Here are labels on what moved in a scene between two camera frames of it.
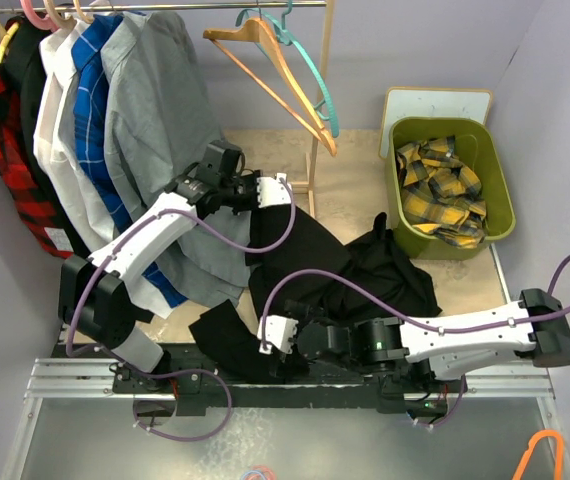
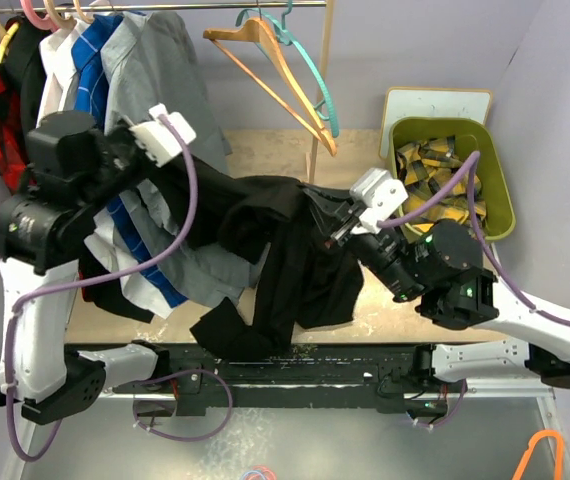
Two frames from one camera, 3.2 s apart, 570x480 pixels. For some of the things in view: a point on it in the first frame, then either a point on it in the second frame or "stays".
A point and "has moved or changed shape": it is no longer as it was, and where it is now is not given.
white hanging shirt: (61, 154) stays
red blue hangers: (258, 471) stays
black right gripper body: (305, 310) -> (339, 217)
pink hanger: (42, 23) stays
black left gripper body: (241, 194) -> (125, 165)
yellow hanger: (1, 49) stays
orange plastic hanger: (560, 475) stays
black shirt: (297, 270) has moved or changed shape
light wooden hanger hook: (83, 15) stays
